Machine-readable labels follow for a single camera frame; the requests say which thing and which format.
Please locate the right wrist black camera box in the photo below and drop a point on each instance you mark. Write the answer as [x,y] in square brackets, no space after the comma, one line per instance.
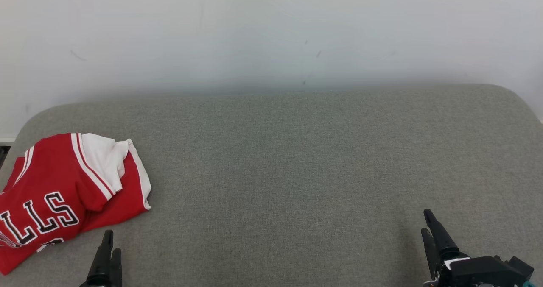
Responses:
[520,266]

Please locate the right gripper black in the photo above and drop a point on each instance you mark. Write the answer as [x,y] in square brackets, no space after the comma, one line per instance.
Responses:
[475,274]

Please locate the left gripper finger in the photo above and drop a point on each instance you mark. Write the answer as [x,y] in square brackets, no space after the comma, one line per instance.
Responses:
[116,270]
[102,261]

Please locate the red white Bulls jersey shirt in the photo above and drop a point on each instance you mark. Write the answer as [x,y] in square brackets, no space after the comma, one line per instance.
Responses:
[51,181]

